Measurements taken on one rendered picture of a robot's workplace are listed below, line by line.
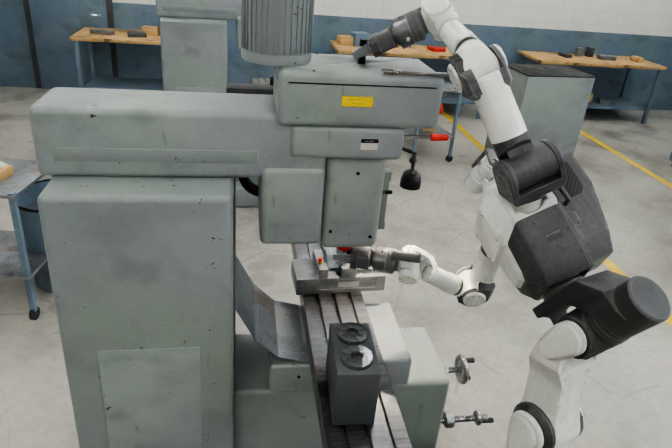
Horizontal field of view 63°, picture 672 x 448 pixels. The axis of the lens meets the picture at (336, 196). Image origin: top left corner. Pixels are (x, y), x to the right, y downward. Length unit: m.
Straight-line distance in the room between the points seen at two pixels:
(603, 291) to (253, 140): 0.98
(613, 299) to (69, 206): 1.36
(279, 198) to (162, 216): 0.34
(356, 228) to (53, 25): 7.14
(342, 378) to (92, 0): 7.29
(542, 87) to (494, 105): 4.79
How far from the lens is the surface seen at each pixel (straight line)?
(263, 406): 2.08
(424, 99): 1.60
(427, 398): 2.20
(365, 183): 1.68
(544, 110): 6.27
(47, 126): 1.65
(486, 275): 1.93
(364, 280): 2.15
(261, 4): 1.52
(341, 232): 1.74
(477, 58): 1.42
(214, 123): 1.56
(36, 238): 3.82
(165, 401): 1.95
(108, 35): 7.73
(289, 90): 1.52
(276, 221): 1.68
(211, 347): 1.80
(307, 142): 1.58
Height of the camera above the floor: 2.22
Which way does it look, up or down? 25 degrees down
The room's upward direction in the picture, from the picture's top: 5 degrees clockwise
